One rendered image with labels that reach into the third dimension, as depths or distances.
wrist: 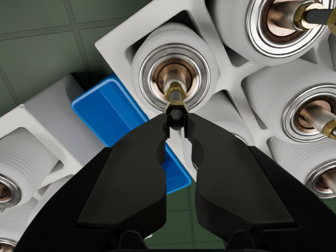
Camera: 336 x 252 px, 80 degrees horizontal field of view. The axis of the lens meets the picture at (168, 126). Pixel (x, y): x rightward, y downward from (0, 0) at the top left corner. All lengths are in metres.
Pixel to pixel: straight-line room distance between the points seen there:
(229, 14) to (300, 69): 0.11
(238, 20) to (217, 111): 0.12
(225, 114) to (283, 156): 0.14
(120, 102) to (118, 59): 0.23
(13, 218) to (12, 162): 0.17
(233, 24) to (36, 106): 0.32
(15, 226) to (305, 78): 0.52
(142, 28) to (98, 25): 0.21
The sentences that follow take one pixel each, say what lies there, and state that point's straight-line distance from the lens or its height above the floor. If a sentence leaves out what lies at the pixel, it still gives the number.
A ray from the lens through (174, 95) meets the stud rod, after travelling 0.17.
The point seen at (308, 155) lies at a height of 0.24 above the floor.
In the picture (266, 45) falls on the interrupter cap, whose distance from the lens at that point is 0.23.
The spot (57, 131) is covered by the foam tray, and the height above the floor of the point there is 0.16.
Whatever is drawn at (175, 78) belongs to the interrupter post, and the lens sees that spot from 0.19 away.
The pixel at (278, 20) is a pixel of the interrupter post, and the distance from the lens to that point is 0.22.
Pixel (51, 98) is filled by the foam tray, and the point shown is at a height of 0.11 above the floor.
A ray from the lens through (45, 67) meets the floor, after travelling 0.55.
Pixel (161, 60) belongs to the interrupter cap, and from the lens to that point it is 0.21.
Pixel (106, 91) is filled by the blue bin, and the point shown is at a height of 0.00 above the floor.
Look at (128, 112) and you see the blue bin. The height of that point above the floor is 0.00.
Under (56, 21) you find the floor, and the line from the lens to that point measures 0.52.
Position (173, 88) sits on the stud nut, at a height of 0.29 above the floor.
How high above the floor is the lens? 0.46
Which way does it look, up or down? 60 degrees down
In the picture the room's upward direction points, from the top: 179 degrees counter-clockwise
